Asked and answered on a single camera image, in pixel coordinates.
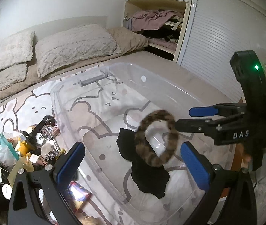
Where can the leopard print scrunchie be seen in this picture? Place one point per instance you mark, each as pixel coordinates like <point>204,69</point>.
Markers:
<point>156,138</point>

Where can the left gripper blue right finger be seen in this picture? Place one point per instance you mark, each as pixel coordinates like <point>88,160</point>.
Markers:
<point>199,166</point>

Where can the orange yellow small bottle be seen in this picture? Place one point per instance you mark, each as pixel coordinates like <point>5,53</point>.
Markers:
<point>24,146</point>

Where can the right large beige pillow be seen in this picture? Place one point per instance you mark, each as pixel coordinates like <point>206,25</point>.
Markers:
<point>70,46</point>

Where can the colourful card pack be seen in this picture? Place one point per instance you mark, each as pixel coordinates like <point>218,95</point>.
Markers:
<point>76,196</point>

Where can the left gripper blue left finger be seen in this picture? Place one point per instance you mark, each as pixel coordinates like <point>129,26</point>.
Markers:
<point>67,165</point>

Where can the clear plastic storage bin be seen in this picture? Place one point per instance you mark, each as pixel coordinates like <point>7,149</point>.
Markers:
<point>92,107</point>

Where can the black cloth garment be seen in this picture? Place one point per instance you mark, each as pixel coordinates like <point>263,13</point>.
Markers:
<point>148,179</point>

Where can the pile of pink clothes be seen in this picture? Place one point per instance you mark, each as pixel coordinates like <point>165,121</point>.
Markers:
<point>150,20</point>

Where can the cartoon print bed sheet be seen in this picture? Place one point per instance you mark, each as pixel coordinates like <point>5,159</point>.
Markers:
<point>29,108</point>

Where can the white slatted closet door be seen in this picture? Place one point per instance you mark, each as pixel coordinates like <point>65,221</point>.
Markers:
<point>215,30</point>

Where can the folded beige blanket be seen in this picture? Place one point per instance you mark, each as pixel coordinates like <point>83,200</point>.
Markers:
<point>12,75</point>

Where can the yellow liquid bottle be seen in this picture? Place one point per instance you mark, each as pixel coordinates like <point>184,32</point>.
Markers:
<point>22,163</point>

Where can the left fluffy beige pillow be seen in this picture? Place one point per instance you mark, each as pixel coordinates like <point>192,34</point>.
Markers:
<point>16,49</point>

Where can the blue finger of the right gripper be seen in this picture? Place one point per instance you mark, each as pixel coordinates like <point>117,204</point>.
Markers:
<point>190,125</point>
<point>203,111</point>

